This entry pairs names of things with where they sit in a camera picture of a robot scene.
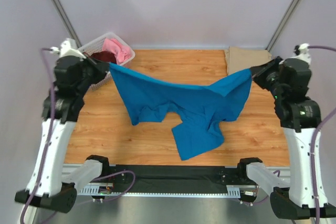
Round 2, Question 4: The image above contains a left aluminium corner post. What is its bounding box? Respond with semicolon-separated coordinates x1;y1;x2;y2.
51;0;82;47

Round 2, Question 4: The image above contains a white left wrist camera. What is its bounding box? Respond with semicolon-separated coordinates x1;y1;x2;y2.
50;38;87;59

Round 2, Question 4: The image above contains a blue t shirt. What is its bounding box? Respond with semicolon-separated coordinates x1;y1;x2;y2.
110;64;252;161

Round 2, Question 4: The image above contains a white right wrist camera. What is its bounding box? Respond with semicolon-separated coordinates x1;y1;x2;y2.
292;43;311;65

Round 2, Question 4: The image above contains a folded beige t shirt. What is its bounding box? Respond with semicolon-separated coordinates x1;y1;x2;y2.
224;47;271;75

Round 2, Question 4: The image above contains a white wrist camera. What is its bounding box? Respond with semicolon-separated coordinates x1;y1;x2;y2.
292;43;311;65
50;38;87;59

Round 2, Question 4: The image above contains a pink t shirt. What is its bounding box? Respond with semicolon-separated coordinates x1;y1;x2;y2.
102;38;132;65

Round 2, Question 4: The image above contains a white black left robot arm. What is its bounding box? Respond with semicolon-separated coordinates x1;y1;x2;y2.
15;56;109;213

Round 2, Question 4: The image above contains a grey slotted cable duct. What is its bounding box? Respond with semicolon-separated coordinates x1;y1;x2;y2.
77;184;242;198

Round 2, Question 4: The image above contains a right aluminium corner post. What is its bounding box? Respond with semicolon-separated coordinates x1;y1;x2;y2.
265;0;301;52

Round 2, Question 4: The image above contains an aluminium corner post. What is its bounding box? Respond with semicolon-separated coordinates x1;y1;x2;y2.
265;0;301;52
51;0;82;47

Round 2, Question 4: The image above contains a white perforated plastic basket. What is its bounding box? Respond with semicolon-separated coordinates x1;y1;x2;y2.
77;31;136;91

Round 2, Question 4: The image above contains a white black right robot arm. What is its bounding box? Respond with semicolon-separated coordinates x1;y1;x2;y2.
240;57;335;223

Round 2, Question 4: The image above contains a dark red t shirt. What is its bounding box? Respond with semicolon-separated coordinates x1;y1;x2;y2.
90;51;117;64

